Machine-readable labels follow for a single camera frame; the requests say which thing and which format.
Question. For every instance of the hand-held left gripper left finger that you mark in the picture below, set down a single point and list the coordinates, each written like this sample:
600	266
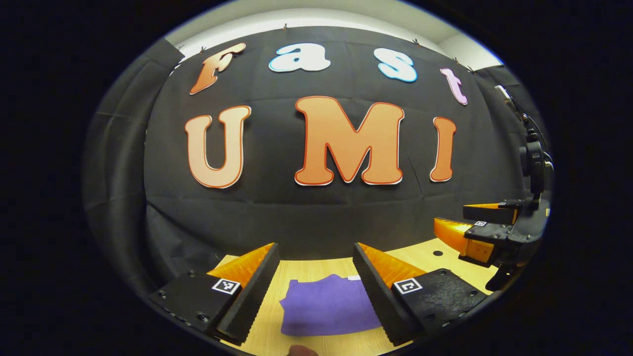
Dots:
257	296

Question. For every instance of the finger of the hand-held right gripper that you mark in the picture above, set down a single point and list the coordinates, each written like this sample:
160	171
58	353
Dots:
487	232
487	213

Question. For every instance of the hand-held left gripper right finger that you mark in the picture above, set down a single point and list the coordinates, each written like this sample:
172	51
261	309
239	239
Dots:
376	296

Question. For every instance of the purple button shirt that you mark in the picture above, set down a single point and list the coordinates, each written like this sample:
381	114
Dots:
326	306

